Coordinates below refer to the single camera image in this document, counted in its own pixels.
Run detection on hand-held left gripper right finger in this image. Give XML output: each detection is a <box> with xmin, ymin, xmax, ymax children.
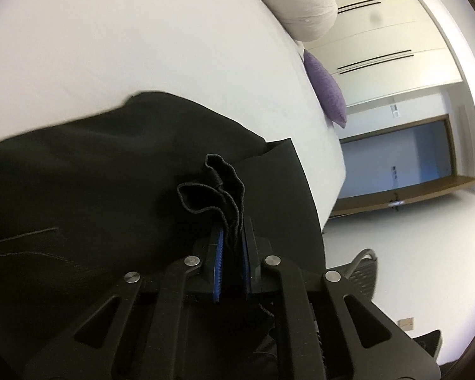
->
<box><xmin>241</xmin><ymin>218</ymin><xmax>440</xmax><ymax>380</ymax></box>

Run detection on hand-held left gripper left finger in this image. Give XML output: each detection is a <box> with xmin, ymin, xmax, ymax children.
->
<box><xmin>24</xmin><ymin>227</ymin><xmax>230</xmax><ymax>380</ymax></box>

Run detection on black denim pants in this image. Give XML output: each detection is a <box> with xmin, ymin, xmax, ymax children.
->
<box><xmin>0</xmin><ymin>91</ymin><xmax>327</xmax><ymax>380</ymax></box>

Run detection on black mesh office chair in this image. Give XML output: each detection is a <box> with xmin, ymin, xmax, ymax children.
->
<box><xmin>332</xmin><ymin>249</ymin><xmax>442</xmax><ymax>361</ymax></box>

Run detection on wooden framed doorway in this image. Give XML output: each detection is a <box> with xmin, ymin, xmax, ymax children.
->
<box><xmin>329</xmin><ymin>114</ymin><xmax>475</xmax><ymax>218</ymax></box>

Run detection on purple cushion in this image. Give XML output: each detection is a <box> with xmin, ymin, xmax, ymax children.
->
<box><xmin>303</xmin><ymin>49</ymin><xmax>348</xmax><ymax>128</ymax></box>

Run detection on bed with white sheet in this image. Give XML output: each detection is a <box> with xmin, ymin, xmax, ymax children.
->
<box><xmin>0</xmin><ymin>0</ymin><xmax>347</xmax><ymax>230</ymax></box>

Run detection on rolled white duvet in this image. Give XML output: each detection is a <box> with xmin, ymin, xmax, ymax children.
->
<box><xmin>237</xmin><ymin>0</ymin><xmax>338</xmax><ymax>42</ymax></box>

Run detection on white wardrobe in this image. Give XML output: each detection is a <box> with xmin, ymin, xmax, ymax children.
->
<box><xmin>301</xmin><ymin>0</ymin><xmax>468</xmax><ymax>107</ymax></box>

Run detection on black wardrobe handle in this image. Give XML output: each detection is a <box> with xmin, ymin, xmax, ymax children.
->
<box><xmin>338</xmin><ymin>54</ymin><xmax>415</xmax><ymax>74</ymax></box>
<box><xmin>338</xmin><ymin>2</ymin><xmax>380</xmax><ymax>13</ymax></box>
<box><xmin>338</xmin><ymin>50</ymin><xmax>412</xmax><ymax>69</ymax></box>
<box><xmin>338</xmin><ymin>0</ymin><xmax>379</xmax><ymax>10</ymax></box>

